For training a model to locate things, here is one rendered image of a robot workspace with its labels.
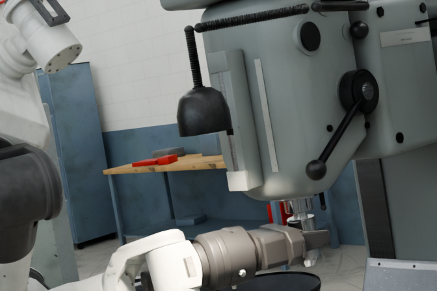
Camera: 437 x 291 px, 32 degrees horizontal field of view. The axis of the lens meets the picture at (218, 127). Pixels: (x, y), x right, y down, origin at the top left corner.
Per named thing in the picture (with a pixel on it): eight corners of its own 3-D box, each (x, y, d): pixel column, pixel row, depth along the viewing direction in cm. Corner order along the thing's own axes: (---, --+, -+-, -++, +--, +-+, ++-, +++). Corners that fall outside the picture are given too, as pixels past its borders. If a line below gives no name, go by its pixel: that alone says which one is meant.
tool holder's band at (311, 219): (287, 228, 123) (285, 221, 123) (287, 222, 128) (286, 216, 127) (316, 223, 122) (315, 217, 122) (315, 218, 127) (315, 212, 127)
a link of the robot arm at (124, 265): (172, 226, 114) (93, 255, 117) (189, 285, 111) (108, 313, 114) (188, 229, 120) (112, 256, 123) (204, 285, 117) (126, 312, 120)
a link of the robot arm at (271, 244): (302, 217, 118) (232, 234, 113) (311, 279, 118) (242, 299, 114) (264, 211, 129) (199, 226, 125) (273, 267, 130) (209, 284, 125)
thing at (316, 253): (292, 263, 123) (287, 228, 123) (292, 256, 128) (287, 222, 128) (322, 259, 123) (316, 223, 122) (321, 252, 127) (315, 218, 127)
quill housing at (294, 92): (311, 204, 111) (276, -17, 109) (213, 204, 126) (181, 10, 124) (385, 178, 124) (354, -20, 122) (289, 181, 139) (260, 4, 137)
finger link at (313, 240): (328, 245, 124) (295, 254, 122) (326, 226, 124) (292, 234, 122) (333, 247, 123) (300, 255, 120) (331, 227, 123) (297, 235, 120)
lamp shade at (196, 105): (173, 139, 100) (166, 91, 100) (186, 134, 107) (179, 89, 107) (227, 130, 99) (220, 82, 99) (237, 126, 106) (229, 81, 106)
